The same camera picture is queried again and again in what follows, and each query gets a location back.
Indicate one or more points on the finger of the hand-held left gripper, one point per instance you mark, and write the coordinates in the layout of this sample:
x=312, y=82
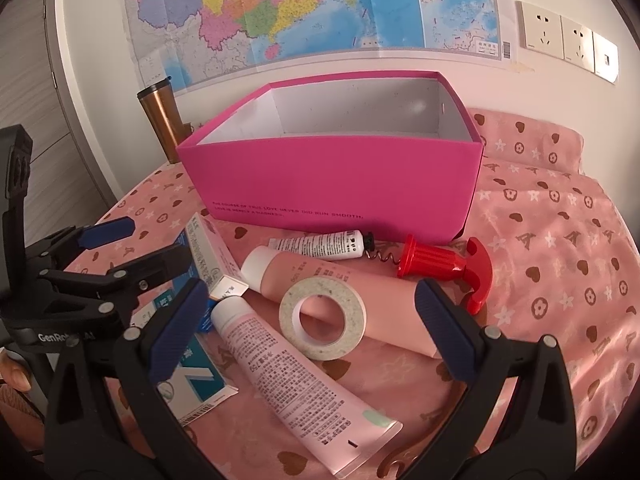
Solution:
x=107, y=230
x=160, y=260

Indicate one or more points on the pink cardboard box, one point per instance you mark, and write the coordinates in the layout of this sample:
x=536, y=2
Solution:
x=325, y=185

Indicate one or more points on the red corkscrew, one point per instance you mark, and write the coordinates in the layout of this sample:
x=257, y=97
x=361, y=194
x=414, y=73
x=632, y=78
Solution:
x=435, y=265

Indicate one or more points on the colourful wall map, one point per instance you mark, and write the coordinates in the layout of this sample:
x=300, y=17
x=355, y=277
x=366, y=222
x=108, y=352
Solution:
x=300, y=0

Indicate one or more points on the white wall socket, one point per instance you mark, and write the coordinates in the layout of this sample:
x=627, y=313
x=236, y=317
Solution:
x=541, y=29
x=577, y=42

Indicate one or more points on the white tape roll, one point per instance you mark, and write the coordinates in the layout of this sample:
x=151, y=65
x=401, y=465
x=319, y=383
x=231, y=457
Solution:
x=356, y=315

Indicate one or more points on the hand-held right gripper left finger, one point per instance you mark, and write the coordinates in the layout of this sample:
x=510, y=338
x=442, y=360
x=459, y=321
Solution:
x=180, y=330

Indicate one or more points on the blue white medicine box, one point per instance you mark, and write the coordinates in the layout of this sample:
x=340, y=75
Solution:
x=200, y=377

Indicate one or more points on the small white tube black cap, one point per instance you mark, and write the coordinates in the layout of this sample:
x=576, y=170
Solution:
x=320, y=244

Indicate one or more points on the light pink printed tube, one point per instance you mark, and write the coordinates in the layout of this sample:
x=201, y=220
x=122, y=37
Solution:
x=280, y=375

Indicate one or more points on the pink printed pillow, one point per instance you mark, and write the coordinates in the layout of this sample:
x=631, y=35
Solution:
x=530, y=140

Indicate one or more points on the copper tumbler with black lid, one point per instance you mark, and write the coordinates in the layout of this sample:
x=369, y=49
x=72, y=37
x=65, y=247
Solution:
x=160, y=120

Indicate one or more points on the person's left forearm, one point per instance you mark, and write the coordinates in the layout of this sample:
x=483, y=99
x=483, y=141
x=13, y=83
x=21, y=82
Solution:
x=17, y=410

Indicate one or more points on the large pink tube white cap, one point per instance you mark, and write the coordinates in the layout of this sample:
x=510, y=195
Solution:
x=385, y=310

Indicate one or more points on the grey wardrobe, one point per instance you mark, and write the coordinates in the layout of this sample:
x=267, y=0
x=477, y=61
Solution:
x=50, y=85

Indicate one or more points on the green white medicine box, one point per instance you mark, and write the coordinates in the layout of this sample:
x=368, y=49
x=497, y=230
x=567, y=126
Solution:
x=210, y=255

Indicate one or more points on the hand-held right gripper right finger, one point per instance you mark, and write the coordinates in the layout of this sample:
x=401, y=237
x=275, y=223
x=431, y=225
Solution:
x=445, y=330

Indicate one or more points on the white wall plate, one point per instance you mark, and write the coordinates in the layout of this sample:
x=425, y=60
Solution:
x=605, y=57

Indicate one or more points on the pink printed blanket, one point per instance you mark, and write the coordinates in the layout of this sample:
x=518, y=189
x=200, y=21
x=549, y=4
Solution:
x=550, y=260

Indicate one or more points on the person's left hand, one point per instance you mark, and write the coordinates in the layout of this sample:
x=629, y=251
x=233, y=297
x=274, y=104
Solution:
x=15, y=375

